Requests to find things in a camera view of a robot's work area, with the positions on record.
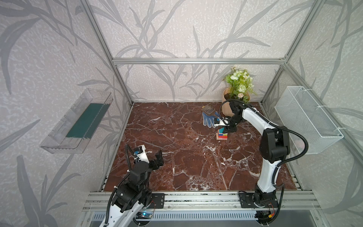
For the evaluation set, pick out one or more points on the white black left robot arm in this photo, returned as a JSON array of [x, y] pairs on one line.
[[132, 195]]

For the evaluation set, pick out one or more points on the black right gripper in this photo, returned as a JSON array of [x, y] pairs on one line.
[[229, 125]]

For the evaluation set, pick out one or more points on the white wire mesh basket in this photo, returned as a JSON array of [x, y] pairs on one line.
[[300, 112]]

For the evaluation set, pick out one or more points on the green white artificial flowers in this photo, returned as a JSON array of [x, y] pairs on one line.
[[240, 85]]

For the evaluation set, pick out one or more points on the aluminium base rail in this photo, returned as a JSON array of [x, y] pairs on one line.
[[209, 201]]

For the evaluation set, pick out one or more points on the green circuit board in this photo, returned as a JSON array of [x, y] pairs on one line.
[[144, 215]]

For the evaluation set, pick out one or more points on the blue dotted work glove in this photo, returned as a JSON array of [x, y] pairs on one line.
[[208, 120]]

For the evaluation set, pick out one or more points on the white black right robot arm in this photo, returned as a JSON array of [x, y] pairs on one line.
[[273, 148]]

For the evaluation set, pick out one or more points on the brown plastic slotted scoop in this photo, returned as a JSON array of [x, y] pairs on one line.
[[209, 110]]

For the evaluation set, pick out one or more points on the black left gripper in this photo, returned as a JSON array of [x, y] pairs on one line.
[[153, 163]]

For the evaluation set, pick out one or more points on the aluminium cage frame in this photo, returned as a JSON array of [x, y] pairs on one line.
[[173, 85]]

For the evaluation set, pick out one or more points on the clear plastic wall tray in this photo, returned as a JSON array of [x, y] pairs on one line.
[[73, 132]]

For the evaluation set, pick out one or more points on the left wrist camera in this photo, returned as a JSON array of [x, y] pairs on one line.
[[140, 154]]

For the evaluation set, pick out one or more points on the peach ribbed flower pot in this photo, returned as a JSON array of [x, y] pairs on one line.
[[226, 110]]

